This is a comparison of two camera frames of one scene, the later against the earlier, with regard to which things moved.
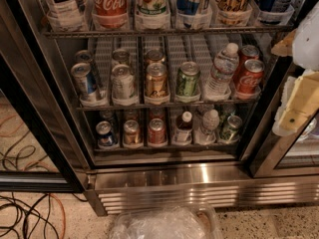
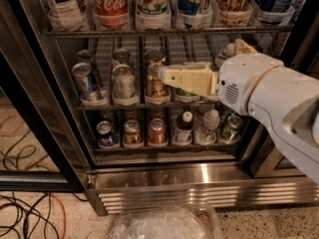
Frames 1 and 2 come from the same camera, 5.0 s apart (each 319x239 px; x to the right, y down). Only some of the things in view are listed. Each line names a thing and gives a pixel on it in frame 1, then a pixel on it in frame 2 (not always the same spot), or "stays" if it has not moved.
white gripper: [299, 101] to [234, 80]
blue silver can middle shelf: [85, 79] stays
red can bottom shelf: [157, 131] stays
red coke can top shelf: [110, 6] stays
